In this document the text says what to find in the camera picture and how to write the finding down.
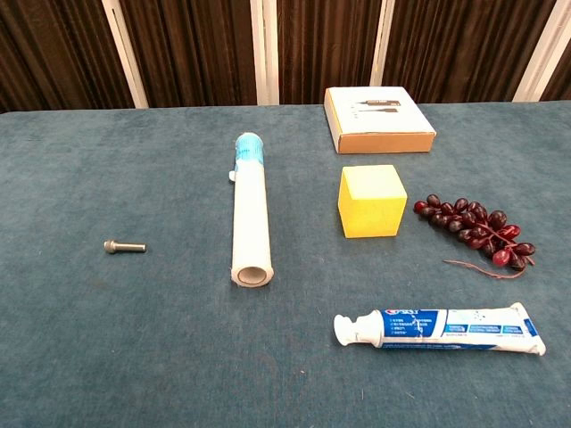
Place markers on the small metal bolt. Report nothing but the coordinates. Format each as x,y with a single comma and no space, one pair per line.
125,247

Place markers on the white roll with blue cap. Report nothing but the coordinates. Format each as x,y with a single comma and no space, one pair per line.
250,214

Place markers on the yellow foam cube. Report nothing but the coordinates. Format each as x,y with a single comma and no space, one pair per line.
370,209

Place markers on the white flat cardboard box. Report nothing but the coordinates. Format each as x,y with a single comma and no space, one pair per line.
374,116

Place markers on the dark red grape bunch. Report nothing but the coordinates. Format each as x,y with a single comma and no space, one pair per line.
468,220

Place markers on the dark brown pleated curtain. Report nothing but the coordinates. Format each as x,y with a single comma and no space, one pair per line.
201,44

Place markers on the teal felt table cover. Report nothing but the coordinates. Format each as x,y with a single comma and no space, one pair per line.
134,334

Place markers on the white and blue toothpaste tube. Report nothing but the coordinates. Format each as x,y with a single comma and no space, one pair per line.
446,330

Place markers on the white frame post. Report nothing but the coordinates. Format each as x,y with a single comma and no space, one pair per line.
125,58
264,53
542,49
383,44

